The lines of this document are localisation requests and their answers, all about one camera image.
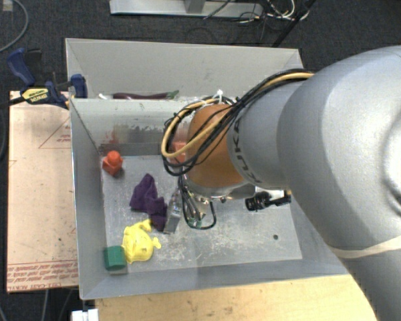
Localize red toy block figure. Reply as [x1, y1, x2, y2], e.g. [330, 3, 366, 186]
[102, 150, 125, 177]

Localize grey metal bin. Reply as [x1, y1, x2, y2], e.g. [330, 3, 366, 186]
[65, 37, 349, 301]

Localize green block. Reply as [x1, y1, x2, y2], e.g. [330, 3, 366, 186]
[102, 245, 128, 272]

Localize yellow toy animal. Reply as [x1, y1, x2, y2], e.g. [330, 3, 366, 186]
[121, 218, 162, 265]

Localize brown cardboard board red print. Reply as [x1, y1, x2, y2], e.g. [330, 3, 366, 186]
[6, 90, 80, 294]

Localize pale grey metal gripper finger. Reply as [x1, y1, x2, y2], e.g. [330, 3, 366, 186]
[163, 186, 182, 235]

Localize black cylinder on white bracket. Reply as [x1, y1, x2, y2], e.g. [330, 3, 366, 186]
[245, 185, 292, 213]

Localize purple cloth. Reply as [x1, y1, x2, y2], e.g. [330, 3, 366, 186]
[129, 173, 169, 232]

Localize orange-red toy block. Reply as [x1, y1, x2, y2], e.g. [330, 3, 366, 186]
[171, 140, 188, 164]

